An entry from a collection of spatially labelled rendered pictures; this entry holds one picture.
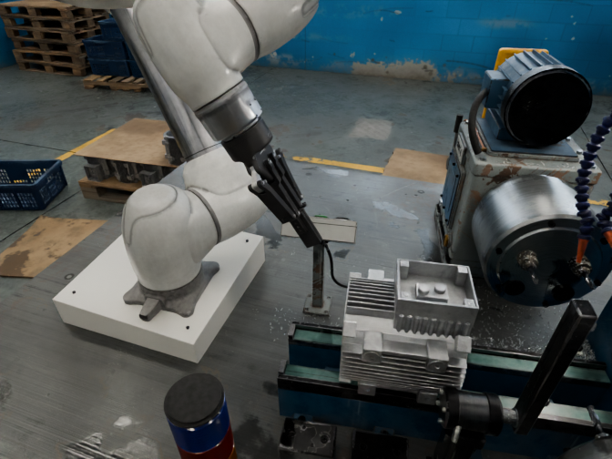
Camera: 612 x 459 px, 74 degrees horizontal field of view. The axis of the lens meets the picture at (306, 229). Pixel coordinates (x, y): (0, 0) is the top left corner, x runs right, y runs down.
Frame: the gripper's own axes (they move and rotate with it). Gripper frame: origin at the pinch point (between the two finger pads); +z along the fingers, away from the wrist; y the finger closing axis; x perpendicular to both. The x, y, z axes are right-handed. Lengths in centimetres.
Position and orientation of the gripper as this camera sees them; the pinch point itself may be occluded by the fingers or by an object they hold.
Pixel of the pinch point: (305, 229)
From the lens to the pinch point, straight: 71.3
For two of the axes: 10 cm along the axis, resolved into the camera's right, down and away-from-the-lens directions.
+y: 1.8, -5.8, 8.0
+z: 4.9, 7.6, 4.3
